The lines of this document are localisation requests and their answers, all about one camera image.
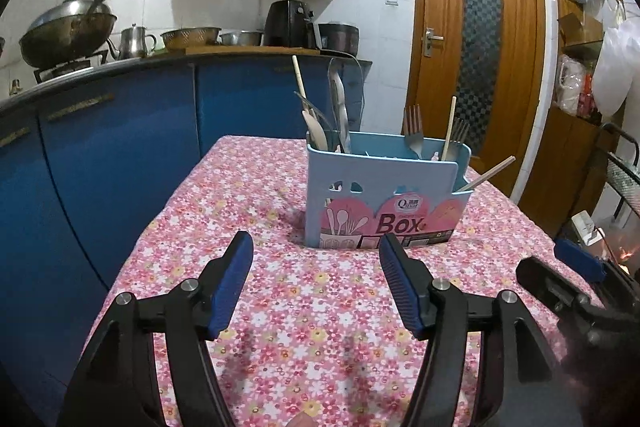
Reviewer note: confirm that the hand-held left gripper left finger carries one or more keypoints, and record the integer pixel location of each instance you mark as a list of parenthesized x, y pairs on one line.
[(230, 287)]

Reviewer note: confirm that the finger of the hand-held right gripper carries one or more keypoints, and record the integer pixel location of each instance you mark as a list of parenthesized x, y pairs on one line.
[(580, 257), (542, 279)]

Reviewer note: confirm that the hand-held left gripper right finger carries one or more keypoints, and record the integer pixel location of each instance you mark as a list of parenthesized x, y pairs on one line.
[(400, 287)]

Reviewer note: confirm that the light blue chopstick box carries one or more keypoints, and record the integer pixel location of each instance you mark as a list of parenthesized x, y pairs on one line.
[(350, 177)]

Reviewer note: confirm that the wooden chopsticks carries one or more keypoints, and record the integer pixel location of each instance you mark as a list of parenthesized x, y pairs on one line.
[(492, 169)]

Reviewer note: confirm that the steel fork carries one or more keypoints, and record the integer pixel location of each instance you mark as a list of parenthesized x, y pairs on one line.
[(414, 129), (457, 139)]

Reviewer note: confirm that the beige wooden spoon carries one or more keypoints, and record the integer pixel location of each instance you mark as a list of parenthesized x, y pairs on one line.
[(316, 132)]

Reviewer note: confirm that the wooden chopstick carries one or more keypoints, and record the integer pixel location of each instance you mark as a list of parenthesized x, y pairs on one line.
[(299, 82)]

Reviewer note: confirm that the white power strip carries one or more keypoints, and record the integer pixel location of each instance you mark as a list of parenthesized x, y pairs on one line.
[(585, 227)]

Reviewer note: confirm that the pink floral tablecloth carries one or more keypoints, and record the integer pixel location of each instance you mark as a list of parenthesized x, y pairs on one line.
[(310, 307)]

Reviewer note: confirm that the wooden shelf unit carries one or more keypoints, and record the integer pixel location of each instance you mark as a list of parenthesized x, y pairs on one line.
[(550, 157)]

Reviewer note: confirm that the wooden door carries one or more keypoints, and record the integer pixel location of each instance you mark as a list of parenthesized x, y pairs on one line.
[(435, 132)]

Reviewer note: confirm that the pink and white bag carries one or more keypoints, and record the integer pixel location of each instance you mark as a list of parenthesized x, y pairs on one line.
[(570, 87)]

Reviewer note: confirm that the blue base cabinet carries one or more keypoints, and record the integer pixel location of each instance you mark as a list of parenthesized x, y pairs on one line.
[(100, 167)]

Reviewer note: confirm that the white plastic bag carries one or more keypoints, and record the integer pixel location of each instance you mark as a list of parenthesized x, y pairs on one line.
[(617, 72)]

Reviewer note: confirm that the wooden cutting board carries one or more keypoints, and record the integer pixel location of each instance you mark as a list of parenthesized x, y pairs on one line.
[(240, 51)]

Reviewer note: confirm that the steel bowl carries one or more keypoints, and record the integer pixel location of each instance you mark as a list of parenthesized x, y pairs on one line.
[(241, 39)]

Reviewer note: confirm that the steel colander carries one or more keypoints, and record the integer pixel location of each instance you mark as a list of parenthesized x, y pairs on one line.
[(190, 38)]

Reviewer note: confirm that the dark rice cooker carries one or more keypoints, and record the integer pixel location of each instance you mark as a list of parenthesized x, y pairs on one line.
[(340, 38)]

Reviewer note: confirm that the steel kettle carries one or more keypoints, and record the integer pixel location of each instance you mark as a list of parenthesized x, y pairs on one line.
[(132, 44)]

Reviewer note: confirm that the black air fryer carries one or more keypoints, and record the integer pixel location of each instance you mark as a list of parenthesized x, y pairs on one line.
[(287, 24)]

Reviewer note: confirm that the gas stove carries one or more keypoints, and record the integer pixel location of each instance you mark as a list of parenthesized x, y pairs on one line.
[(65, 69)]

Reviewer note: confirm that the steel wok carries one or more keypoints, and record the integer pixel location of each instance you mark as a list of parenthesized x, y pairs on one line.
[(65, 37)]

